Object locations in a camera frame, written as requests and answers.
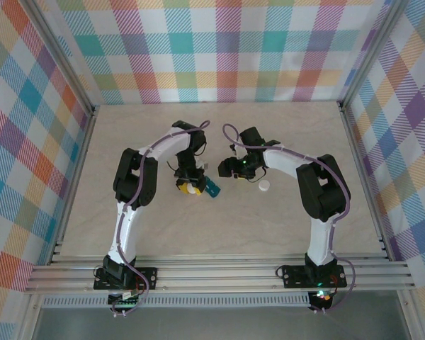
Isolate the teal weekly pill organizer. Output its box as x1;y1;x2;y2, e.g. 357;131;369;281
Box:
202;176;223;198

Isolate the small green circuit board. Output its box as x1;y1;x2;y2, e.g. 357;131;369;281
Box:
108;289;142;309

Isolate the small circuit board blue light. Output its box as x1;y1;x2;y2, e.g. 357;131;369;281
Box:
310;289;333;302

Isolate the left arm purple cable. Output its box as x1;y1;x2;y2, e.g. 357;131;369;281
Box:
109;119;212;318

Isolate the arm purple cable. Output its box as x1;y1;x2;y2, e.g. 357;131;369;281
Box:
222;123;359;315
109;119;212;318

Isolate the aluminium mounting rail frame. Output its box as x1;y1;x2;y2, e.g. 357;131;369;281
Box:
24;253;415;295

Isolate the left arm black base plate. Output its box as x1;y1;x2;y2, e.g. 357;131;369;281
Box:
93;267;159;291

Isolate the thin black wire loop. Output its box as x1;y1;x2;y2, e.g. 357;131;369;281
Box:
276;261;307;281

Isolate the aluminium side rail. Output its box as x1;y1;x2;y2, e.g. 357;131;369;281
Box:
339;106;392;261
47;106;100;266

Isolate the grey slotted cable duct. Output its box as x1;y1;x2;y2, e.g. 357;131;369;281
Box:
42;295;311;308

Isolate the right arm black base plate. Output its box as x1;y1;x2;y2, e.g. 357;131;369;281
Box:
281;265;348;288

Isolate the aluminium corner post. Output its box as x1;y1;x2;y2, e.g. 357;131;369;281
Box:
27;0;99;114
336;0;410;111

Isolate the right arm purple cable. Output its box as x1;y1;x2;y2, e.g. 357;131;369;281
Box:
222;123;359;315

